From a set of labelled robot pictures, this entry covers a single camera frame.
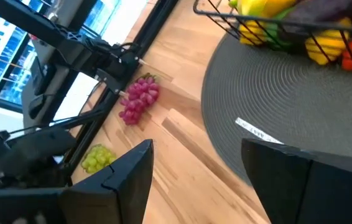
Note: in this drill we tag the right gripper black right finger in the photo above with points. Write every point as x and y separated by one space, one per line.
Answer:
319 186

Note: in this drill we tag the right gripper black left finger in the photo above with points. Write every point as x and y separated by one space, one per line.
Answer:
70 205

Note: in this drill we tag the yellow bell pepper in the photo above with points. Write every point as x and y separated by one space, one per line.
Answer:
328 46

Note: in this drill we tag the green avocado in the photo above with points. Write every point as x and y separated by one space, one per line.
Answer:
276 34

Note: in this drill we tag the yellow fruit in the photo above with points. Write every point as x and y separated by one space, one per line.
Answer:
253 32

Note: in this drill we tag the long dark purple vegetable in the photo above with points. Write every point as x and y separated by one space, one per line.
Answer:
319 9

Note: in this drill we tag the yellow banana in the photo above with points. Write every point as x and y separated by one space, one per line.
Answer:
263 6

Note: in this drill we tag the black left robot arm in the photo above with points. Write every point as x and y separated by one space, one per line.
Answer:
61 34

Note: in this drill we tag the green grapes bunch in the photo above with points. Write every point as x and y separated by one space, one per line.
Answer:
98 158

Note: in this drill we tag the round grey woven placemat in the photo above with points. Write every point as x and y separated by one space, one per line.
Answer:
288 93

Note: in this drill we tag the pink grapes bunch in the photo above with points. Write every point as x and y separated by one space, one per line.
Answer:
138 99

